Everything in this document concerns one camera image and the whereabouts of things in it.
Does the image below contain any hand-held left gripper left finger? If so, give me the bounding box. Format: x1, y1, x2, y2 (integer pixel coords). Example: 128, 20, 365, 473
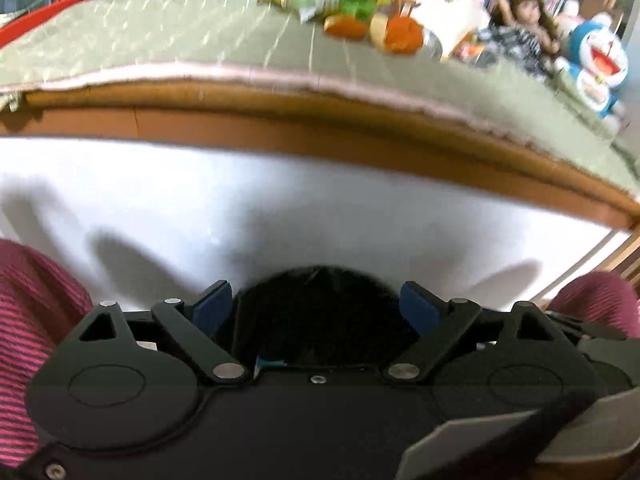
75, 281, 248, 386

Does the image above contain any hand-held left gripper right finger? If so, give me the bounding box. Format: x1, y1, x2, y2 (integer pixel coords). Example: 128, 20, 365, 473
382, 280, 576, 386

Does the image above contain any white orange paper packaging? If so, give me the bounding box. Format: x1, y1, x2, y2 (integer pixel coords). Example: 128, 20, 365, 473
400, 0, 483, 58

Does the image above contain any person's right leg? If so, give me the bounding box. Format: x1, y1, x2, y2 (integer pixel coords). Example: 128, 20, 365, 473
547, 272, 640, 338

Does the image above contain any person's leg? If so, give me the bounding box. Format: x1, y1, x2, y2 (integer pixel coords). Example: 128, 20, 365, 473
547, 272, 640, 338
0, 239, 93, 468

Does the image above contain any person's left leg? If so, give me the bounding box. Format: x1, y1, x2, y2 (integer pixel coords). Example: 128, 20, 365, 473
0, 239, 93, 468

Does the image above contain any green checkered bed sheet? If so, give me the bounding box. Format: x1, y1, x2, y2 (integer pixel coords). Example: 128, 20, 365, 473
0, 0, 640, 198

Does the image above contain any pale yellow peel piece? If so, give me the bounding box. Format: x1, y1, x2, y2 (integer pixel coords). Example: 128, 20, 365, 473
369, 12, 390, 46

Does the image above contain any blue cat plush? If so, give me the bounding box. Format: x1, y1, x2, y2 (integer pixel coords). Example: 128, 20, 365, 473
555, 12, 631, 121

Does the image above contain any brown-haired doll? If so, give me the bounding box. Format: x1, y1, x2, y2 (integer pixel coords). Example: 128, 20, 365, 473
487, 0, 561, 81

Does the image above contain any wooden bed frame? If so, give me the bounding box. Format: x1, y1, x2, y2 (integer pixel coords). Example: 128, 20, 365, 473
0, 77, 640, 231

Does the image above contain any red bed rail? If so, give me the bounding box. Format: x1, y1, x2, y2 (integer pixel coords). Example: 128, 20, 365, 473
0, 0, 146, 51

